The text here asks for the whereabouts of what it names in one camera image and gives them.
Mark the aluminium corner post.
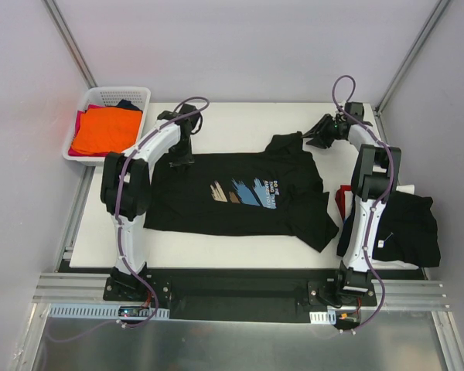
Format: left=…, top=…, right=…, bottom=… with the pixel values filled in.
left=41, top=0, right=97, bottom=90
left=375, top=0, right=452, bottom=117

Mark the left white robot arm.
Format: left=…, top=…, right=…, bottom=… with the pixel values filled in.
left=101, top=97, right=210, bottom=303

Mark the black t shirt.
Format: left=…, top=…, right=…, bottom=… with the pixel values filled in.
left=336, top=191, right=442, bottom=268
left=144, top=131, right=339, bottom=252

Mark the orange t shirt in basket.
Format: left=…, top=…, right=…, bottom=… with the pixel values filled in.
left=71, top=107, right=142, bottom=156

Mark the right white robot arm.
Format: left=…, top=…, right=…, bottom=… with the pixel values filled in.
left=304, top=102, right=401, bottom=308

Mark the white cable duct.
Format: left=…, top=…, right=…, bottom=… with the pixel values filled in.
left=309, top=309, right=336, bottom=325
left=49, top=304, right=170, bottom=321

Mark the navy t shirt in basket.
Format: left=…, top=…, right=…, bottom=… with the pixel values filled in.
left=116, top=99, right=142, bottom=112

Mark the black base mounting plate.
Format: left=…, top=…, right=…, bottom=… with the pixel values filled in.
left=103, top=268, right=377, bottom=323

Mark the left aluminium corner post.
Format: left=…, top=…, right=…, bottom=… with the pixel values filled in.
left=41, top=0, right=97, bottom=90

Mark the left white cable duct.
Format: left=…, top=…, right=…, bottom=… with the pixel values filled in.
left=49, top=304, right=170, bottom=321

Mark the right white cable duct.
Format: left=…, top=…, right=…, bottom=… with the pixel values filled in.
left=309, top=309, right=336, bottom=325

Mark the right aluminium corner post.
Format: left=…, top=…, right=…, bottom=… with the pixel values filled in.
left=375, top=0, right=452, bottom=117

